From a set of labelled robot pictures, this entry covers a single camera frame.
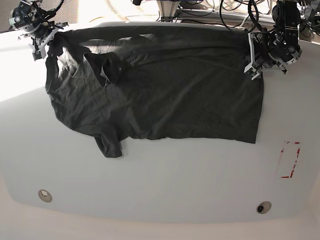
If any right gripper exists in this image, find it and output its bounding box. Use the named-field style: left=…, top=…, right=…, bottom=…
left=18, top=22, right=69, bottom=54

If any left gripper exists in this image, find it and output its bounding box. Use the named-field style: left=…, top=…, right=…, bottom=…
left=244, top=32, right=287, bottom=80

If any dark grey t-shirt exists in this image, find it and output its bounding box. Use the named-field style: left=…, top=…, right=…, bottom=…
left=45, top=25, right=264, bottom=158

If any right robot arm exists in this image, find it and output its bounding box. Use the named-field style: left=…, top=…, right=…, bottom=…
left=8, top=0, right=69, bottom=61

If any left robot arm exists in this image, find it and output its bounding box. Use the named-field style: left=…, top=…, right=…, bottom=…
left=244, top=0, right=302, bottom=80

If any red tape rectangle marking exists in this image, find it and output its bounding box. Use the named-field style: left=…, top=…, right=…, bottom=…
left=277, top=141, right=301, bottom=179

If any right table grommet hole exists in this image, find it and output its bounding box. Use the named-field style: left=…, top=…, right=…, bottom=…
left=256, top=201, right=272, bottom=215

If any table grommet hole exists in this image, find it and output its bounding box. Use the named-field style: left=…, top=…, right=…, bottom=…
left=38, top=189, right=53, bottom=203
left=256, top=201, right=272, bottom=215

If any left table grommet hole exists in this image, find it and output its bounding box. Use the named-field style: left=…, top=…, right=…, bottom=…
left=38, top=189, right=53, bottom=203

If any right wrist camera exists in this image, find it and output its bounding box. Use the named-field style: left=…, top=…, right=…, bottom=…
left=32, top=48, right=47, bottom=61

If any aluminium frame stand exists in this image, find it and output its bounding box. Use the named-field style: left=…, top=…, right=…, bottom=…
left=156, top=0, right=301, bottom=38

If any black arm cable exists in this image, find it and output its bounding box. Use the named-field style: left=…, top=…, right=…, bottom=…
left=219, top=0, right=276, bottom=35

